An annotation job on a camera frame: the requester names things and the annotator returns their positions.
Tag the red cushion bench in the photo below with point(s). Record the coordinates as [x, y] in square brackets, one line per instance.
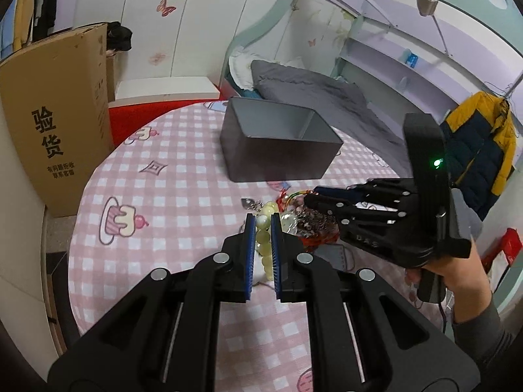
[125, 119]

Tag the dark metal tin box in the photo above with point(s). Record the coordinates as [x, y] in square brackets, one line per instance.
[263, 140]

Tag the white pillow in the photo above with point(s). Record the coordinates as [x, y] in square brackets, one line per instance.
[240, 68]

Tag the white board on bench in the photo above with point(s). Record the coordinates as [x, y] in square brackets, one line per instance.
[166, 89]

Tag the yellow navy jacket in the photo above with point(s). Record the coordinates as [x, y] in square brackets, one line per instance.
[480, 144]

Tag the hanging clothes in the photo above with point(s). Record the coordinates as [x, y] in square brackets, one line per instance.
[24, 22]

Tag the black cloth on box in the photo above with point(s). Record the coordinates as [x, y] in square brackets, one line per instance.
[118, 37]

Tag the large brown cardboard box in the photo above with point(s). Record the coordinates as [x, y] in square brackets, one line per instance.
[54, 95]

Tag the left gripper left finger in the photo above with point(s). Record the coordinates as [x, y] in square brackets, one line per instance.
[238, 279]

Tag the red bag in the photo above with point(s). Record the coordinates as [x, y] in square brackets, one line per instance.
[498, 261]

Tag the grey bed blanket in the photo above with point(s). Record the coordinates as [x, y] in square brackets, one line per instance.
[341, 104]

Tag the grey sleeved right forearm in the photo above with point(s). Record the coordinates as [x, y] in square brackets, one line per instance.
[483, 338]

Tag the small blue shelf box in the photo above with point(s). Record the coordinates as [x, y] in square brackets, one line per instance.
[411, 60]

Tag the person's right hand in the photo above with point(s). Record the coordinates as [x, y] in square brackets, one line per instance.
[467, 280]

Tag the pink checkered tablecloth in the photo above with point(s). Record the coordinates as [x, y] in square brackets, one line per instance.
[163, 199]

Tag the silver chain jewelry pile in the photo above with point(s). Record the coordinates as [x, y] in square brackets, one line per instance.
[296, 218]

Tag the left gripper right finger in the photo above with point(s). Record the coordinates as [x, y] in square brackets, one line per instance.
[288, 273]

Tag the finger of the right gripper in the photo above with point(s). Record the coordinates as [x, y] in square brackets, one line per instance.
[374, 190]
[359, 214]

